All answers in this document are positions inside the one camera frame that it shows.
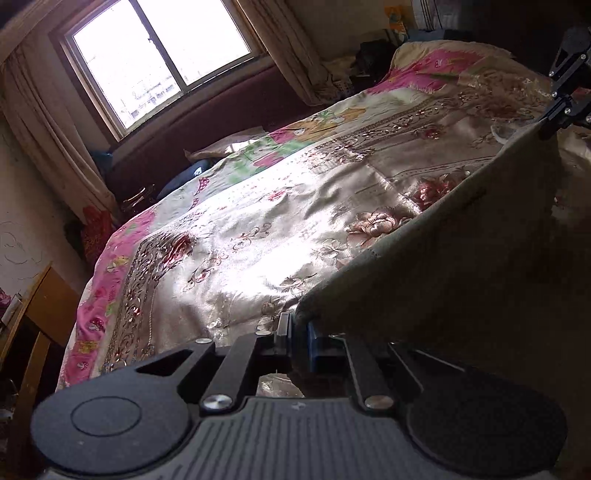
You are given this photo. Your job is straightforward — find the grey-green pants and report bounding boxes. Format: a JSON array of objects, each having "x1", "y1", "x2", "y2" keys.
[{"x1": 297, "y1": 126, "x2": 590, "y2": 470}]

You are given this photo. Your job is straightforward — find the floral satin bed quilt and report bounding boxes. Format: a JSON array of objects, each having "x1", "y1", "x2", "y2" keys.
[{"x1": 58, "y1": 40, "x2": 551, "y2": 388}]

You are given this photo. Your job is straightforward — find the dark clothes pile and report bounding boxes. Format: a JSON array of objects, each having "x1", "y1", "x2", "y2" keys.
[{"x1": 349, "y1": 39, "x2": 397, "y2": 93}]

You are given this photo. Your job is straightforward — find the red gift bag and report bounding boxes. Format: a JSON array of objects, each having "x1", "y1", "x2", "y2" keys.
[{"x1": 81, "y1": 206, "x2": 114, "y2": 266}]

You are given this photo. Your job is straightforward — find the wooden tv cabinet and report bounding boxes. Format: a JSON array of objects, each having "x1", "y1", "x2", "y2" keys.
[{"x1": 1, "y1": 266, "x2": 79, "y2": 479}]

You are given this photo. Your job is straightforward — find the right beige curtain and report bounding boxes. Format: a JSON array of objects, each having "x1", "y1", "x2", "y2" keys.
[{"x1": 238, "y1": 0, "x2": 342, "y2": 106}]

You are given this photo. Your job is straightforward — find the beige curtain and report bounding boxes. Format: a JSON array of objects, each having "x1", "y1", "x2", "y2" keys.
[
  {"x1": 1, "y1": 42, "x2": 120, "y2": 222},
  {"x1": 238, "y1": 0, "x2": 342, "y2": 106}
]

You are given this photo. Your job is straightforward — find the maroon padded window bench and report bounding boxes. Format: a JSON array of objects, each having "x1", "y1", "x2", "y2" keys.
[{"x1": 105, "y1": 66, "x2": 322, "y2": 203}]

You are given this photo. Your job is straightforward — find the window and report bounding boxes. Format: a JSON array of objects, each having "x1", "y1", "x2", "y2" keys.
[{"x1": 52, "y1": 1, "x2": 266, "y2": 142}]

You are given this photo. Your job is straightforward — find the left beige curtain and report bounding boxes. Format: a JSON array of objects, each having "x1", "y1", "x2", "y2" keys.
[{"x1": 1, "y1": 42, "x2": 120, "y2": 222}]

